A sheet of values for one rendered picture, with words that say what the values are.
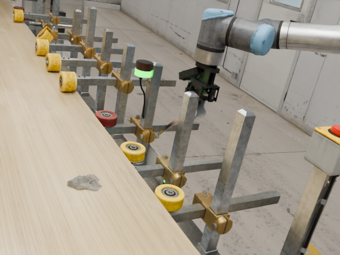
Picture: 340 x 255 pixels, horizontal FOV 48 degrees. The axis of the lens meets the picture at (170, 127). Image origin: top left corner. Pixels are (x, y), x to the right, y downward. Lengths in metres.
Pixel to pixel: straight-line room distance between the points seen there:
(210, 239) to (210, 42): 0.58
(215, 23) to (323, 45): 0.33
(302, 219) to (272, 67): 4.17
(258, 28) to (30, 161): 0.73
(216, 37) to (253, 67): 4.07
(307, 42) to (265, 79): 3.79
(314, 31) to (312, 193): 0.59
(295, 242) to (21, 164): 0.70
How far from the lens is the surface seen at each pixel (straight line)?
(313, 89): 4.46
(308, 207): 0.85
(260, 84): 5.11
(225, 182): 1.04
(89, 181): 1.00
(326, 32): 1.27
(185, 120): 1.19
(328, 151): 0.78
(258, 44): 1.16
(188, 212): 1.09
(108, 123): 1.39
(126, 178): 1.06
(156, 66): 1.36
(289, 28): 1.28
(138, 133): 1.46
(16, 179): 1.03
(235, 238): 2.47
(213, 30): 1.19
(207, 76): 1.22
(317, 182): 0.82
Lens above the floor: 1.46
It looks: 23 degrees down
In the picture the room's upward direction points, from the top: 12 degrees clockwise
